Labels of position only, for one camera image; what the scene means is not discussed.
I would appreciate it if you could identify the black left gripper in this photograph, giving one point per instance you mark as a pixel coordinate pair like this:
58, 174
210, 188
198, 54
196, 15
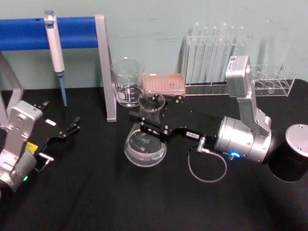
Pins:
49, 131

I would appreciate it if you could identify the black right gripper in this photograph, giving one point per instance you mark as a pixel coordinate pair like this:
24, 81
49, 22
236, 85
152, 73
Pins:
190, 120

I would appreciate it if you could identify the clear glass conical flask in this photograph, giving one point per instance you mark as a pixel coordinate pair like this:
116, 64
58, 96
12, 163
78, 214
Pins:
144, 149

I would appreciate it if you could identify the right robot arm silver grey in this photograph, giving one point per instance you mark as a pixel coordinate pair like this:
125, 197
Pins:
243, 137

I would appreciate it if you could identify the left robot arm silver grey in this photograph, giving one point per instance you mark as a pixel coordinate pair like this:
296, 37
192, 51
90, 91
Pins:
16, 134

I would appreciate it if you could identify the pink pipette tip box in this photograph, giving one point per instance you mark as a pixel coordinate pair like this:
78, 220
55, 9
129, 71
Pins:
163, 83

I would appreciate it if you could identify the clear glass beaker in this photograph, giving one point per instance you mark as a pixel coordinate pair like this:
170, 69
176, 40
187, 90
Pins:
127, 84

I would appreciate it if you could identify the tall clear test tube rack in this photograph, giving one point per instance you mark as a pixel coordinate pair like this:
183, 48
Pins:
204, 72

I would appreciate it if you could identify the white and blue pipette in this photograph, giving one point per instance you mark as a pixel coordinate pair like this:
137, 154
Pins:
55, 48

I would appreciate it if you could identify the clear glass test tube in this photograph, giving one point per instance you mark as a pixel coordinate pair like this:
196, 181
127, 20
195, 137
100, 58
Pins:
212, 53
204, 53
196, 48
231, 43
223, 48

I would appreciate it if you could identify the black table cloth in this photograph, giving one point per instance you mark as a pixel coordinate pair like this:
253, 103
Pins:
120, 197

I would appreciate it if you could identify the low clear acrylic tube rack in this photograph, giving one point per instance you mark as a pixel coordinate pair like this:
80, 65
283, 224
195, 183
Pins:
274, 81

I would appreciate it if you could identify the blue bar grey frame stand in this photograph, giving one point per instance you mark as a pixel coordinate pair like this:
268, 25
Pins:
29, 33

